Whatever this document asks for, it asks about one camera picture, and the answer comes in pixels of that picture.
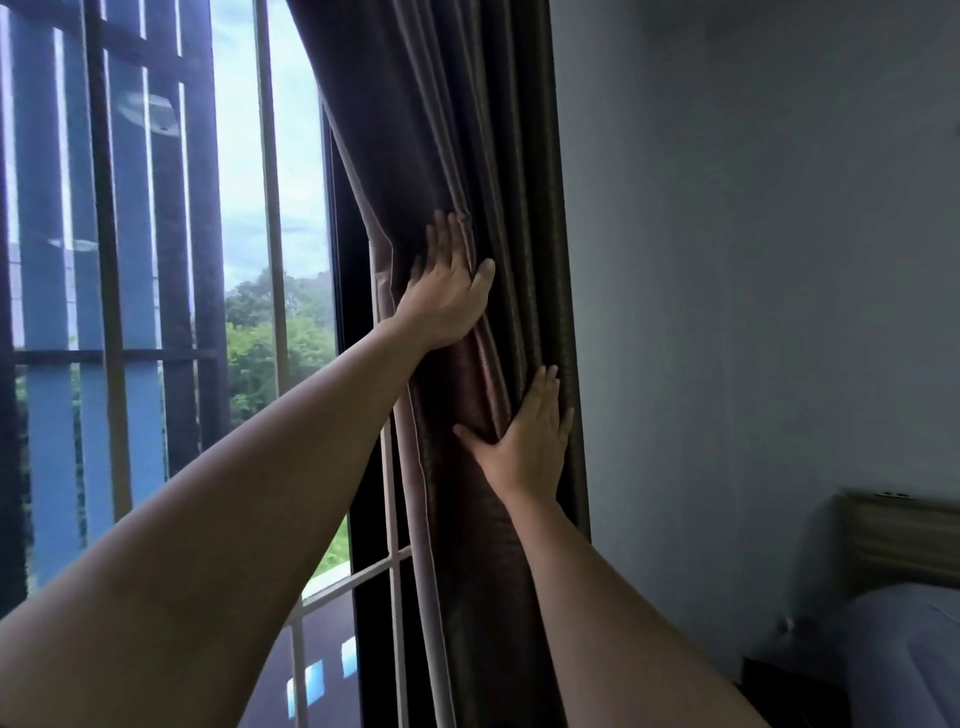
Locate person's left hand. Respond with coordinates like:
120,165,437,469
393,209,498,354

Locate person's right hand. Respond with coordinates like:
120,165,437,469
452,365,577,509

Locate brown curtain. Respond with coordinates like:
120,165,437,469
288,0,592,728

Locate person's right forearm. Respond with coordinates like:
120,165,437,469
498,494,774,728

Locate person's left forearm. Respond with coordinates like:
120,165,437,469
0,318,436,728

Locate green trees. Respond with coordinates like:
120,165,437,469
224,269,354,579

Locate dark nightstand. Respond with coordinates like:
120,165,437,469
738,656,853,728

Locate wooden bed headboard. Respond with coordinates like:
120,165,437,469
839,487,960,598

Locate row of balcony slats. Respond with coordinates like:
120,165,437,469
0,0,230,598

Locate bed with grey sheet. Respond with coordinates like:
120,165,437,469
828,583,960,728

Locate black window frame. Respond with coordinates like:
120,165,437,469
320,97,451,728

